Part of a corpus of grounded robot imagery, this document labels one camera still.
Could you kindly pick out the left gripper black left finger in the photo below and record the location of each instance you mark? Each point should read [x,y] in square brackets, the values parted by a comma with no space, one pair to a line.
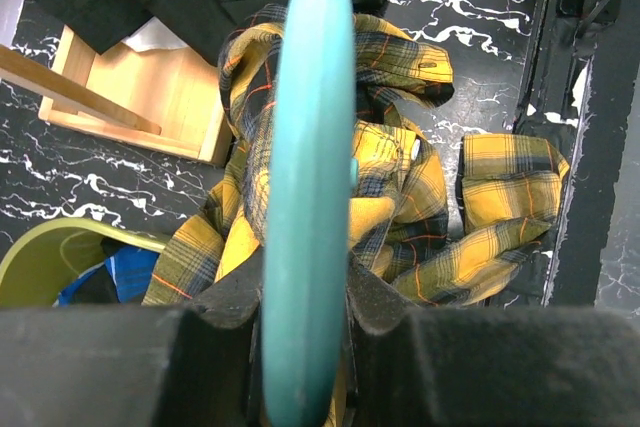
[195,364]

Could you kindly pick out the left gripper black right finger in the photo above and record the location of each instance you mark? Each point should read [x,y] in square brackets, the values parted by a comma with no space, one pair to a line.
[525,366]

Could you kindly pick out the yellow plaid shirt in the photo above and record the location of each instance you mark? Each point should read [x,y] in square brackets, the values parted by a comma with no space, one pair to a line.
[399,210]

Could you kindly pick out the teal plastic hanger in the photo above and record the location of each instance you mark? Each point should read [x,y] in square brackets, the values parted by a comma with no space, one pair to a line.
[311,176]

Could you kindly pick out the blue garment in bin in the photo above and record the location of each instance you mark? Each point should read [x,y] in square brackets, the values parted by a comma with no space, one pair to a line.
[134,270]

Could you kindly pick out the olive green laundry bin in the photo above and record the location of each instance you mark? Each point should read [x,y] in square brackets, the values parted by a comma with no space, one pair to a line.
[52,255]

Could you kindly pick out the wooden clothes rack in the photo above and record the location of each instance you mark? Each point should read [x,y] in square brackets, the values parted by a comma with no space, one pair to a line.
[162,100]

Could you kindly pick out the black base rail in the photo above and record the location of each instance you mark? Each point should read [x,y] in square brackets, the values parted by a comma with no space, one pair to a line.
[577,93]

